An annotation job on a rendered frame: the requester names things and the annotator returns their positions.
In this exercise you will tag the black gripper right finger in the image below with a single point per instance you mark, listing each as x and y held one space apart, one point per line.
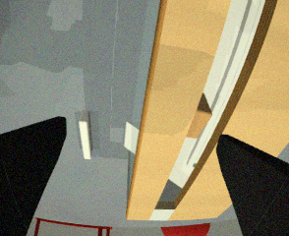
258 184

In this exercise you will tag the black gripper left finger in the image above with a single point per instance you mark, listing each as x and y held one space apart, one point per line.
27 158

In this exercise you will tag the tan cube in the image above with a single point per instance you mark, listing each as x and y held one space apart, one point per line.
203 113

